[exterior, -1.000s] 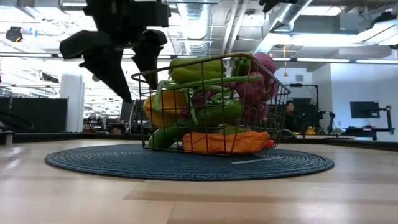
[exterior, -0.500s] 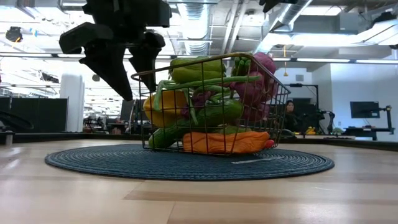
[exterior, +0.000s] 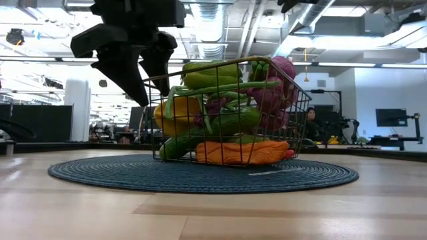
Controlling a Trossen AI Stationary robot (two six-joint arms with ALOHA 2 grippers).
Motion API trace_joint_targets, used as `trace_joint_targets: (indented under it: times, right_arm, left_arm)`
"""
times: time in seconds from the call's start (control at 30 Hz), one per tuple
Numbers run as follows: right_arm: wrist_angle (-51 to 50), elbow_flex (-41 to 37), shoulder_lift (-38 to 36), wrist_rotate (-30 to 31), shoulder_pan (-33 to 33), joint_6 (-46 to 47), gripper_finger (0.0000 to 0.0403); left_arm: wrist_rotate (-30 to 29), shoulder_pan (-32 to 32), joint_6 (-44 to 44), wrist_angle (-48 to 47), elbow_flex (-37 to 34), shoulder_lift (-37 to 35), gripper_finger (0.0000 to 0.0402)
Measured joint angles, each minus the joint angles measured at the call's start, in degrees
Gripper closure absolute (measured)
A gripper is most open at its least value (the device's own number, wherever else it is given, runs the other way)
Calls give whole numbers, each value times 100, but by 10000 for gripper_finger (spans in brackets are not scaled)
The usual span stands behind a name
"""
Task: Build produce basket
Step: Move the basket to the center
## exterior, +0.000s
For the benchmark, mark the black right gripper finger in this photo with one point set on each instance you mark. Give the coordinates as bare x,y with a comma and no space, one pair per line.
290,2

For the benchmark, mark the person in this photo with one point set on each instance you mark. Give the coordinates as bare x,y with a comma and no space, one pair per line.
312,123

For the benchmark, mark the round dark blue placemat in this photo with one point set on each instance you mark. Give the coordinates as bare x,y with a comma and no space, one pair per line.
133,176

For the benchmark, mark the small green plant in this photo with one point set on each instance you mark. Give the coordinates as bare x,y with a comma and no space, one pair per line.
362,140

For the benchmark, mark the smooth silver air duct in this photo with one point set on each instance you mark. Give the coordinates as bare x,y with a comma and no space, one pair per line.
310,20

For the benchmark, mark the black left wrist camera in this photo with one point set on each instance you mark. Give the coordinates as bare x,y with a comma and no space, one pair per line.
165,13

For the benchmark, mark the white pillar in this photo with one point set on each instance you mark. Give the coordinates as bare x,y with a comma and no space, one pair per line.
77,110

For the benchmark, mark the black ceiling device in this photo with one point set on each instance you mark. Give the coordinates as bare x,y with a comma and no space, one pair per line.
15,36

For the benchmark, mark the long ceiling light bar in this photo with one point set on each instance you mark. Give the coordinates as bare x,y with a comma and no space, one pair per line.
333,64

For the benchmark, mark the green bell pepper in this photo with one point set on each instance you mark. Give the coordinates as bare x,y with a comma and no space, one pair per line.
210,76

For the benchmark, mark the small red chili pepper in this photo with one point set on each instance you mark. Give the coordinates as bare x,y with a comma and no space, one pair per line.
288,154

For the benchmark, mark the black metal rack frame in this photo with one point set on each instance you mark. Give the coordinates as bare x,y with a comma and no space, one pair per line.
325,91

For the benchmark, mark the black office desk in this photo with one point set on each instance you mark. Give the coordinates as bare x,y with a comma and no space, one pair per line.
397,140

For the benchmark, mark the black partition panel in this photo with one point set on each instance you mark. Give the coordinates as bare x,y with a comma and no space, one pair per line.
46,123

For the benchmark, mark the yellow star fruit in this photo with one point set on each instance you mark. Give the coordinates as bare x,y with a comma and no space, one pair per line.
180,115

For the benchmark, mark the black wall monitor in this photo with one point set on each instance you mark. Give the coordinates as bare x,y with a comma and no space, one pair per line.
391,117

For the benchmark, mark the green long bean bundle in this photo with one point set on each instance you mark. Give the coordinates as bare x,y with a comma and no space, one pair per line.
233,87

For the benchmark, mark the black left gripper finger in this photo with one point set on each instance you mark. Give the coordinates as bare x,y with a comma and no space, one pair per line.
123,66
158,56

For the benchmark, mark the long dark green cucumber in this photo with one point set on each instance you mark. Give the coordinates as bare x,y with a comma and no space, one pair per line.
233,121

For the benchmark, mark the black desk monitor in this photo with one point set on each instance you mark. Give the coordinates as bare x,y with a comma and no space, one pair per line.
136,116

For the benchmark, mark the long orange carrot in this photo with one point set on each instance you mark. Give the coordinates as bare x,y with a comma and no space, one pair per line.
240,153

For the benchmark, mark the short green cucumber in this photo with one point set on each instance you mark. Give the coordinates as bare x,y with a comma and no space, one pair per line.
248,139

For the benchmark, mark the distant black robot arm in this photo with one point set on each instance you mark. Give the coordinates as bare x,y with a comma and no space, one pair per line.
347,128

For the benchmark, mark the purple dragon fruit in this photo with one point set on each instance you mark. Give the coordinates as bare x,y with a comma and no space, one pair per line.
280,90

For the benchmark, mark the grey metal block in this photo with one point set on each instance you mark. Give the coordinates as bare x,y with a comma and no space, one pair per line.
6,146

